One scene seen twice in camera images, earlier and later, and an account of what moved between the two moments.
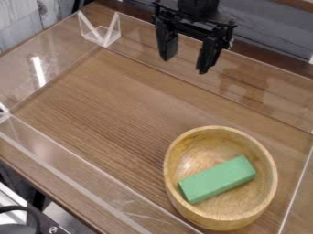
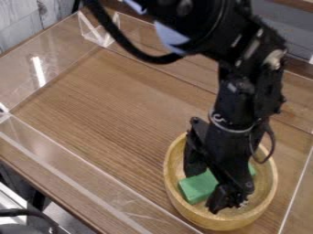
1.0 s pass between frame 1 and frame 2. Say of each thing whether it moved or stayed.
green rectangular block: stayed
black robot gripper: moved
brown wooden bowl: stayed
